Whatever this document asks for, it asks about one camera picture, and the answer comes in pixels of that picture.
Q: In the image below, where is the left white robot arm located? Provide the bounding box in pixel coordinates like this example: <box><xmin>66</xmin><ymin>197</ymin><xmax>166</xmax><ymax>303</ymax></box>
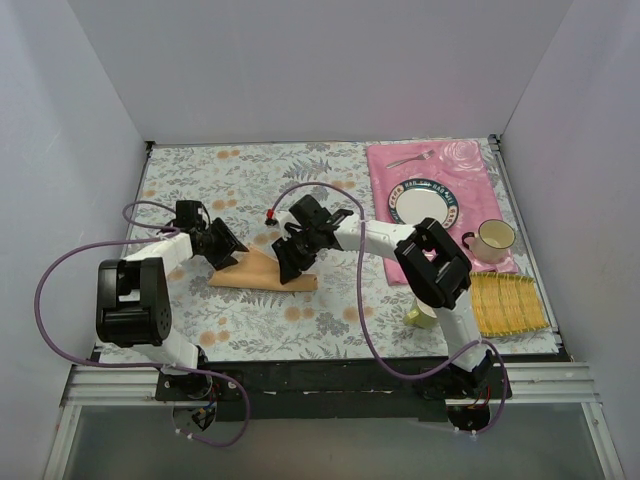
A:
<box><xmin>96</xmin><ymin>200</ymin><xmax>248</xmax><ymax>400</ymax></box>

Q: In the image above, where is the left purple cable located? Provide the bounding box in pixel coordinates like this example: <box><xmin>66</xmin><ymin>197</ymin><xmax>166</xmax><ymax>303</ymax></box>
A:
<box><xmin>37</xmin><ymin>200</ymin><xmax>251</xmax><ymax>447</ymax></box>

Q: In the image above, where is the cream enamel mug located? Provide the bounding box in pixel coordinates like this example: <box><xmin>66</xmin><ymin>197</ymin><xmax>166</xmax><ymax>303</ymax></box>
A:
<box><xmin>461</xmin><ymin>219</ymin><xmax>516</xmax><ymax>264</ymax></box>

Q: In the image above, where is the white plate green rim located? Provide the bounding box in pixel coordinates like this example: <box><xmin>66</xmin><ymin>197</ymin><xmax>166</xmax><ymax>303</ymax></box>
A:
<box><xmin>388</xmin><ymin>178</ymin><xmax>460</xmax><ymax>229</ymax></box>

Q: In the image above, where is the orange satin napkin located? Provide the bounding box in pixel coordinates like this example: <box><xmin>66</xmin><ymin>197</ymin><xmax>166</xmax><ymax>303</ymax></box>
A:
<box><xmin>208</xmin><ymin>247</ymin><xmax>318</xmax><ymax>292</ymax></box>

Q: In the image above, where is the yellow woven bamboo basket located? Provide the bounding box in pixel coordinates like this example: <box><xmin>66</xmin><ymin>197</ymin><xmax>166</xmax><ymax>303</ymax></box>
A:
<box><xmin>470</xmin><ymin>272</ymin><xmax>549</xmax><ymax>337</ymax></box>

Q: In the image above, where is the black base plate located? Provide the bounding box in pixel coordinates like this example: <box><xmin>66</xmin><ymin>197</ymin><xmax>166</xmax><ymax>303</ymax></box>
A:
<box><xmin>155</xmin><ymin>357</ymin><xmax>512</xmax><ymax>422</ymax></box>

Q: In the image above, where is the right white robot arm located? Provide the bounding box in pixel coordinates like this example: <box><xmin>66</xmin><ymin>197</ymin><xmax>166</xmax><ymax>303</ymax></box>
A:
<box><xmin>265</xmin><ymin>195</ymin><xmax>495</xmax><ymax>398</ymax></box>

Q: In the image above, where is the aluminium frame rail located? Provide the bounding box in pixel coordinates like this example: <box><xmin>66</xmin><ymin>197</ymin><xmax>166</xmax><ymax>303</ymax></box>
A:
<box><xmin>44</xmin><ymin>356</ymin><xmax>623</xmax><ymax>479</ymax></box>

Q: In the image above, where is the purple cable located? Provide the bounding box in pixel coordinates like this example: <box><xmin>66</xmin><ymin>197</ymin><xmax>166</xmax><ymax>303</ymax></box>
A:
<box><xmin>37</xmin><ymin>200</ymin><xmax>251</xmax><ymax>447</ymax></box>
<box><xmin>264</xmin><ymin>182</ymin><xmax>511</xmax><ymax>437</ymax></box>

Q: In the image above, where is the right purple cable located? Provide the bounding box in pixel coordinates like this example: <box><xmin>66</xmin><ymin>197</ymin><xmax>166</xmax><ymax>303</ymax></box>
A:
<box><xmin>264</xmin><ymin>182</ymin><xmax>511</xmax><ymax>437</ymax></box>

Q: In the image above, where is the floral patterned tablecloth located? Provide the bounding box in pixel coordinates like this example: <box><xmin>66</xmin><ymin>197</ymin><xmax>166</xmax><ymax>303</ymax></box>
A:
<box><xmin>99</xmin><ymin>138</ymin><xmax>561</xmax><ymax>365</ymax></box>

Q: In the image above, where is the silver fork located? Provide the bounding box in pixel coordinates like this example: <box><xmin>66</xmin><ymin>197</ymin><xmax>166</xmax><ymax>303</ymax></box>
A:
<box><xmin>386</xmin><ymin>149</ymin><xmax>435</xmax><ymax>169</ymax></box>

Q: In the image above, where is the yellow-green mug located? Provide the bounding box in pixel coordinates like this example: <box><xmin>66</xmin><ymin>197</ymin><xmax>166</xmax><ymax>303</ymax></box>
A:
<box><xmin>403</xmin><ymin>299</ymin><xmax>438</xmax><ymax>329</ymax></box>

